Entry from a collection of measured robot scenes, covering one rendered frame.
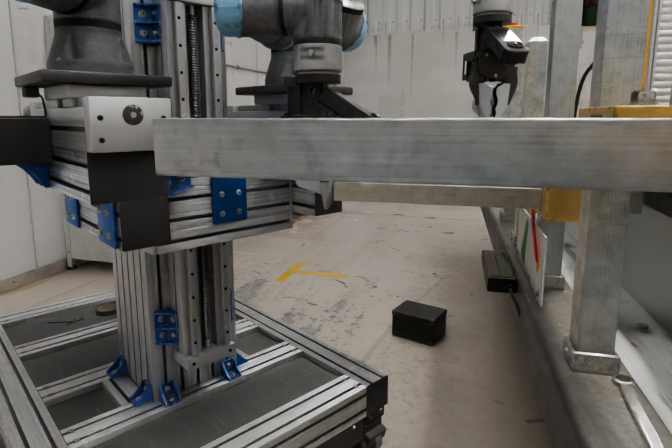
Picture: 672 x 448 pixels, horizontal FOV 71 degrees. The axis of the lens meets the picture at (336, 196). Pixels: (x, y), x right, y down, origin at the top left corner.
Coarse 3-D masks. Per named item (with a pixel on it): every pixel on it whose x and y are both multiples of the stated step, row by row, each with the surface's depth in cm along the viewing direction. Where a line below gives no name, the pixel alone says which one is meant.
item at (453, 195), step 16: (336, 192) 75; (352, 192) 74; (368, 192) 74; (384, 192) 73; (400, 192) 72; (416, 192) 72; (432, 192) 71; (448, 192) 71; (464, 192) 70; (480, 192) 70; (496, 192) 69; (512, 192) 68; (528, 192) 68; (640, 192) 64; (528, 208) 68; (640, 208) 65
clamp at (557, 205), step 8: (544, 192) 66; (552, 192) 64; (560, 192) 64; (568, 192) 63; (576, 192) 63; (544, 200) 66; (552, 200) 64; (560, 200) 64; (568, 200) 64; (576, 200) 63; (544, 208) 65; (552, 208) 64; (560, 208) 64; (568, 208) 64; (576, 208) 64; (544, 216) 65; (552, 216) 64; (560, 216) 64; (568, 216) 64; (576, 216) 64
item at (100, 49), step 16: (64, 32) 85; (80, 32) 85; (96, 32) 86; (112, 32) 89; (64, 48) 85; (80, 48) 85; (96, 48) 86; (112, 48) 88; (48, 64) 86; (64, 64) 85; (80, 64) 85; (96, 64) 86; (112, 64) 88; (128, 64) 91
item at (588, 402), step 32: (512, 224) 117; (512, 256) 90; (544, 288) 73; (544, 320) 62; (544, 352) 55; (576, 352) 49; (544, 384) 54; (576, 384) 47; (608, 384) 47; (544, 416) 53; (576, 416) 42; (608, 416) 42
